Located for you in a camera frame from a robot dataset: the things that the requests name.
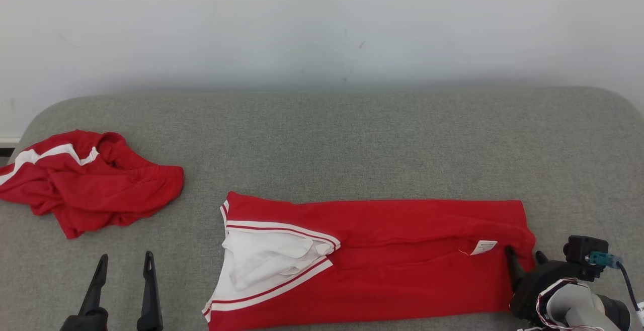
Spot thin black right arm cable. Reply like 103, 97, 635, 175
616, 262, 643, 314

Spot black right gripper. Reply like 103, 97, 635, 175
505, 245, 580, 321

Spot red basketball jersey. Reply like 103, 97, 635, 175
202, 191, 537, 331

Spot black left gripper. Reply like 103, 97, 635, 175
59, 251, 164, 331

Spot red shorts with white stripe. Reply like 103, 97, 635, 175
0, 130, 185, 239

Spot teal cable connector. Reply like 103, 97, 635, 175
586, 252, 623, 270

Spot white wall baseboard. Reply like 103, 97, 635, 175
0, 136, 22, 158

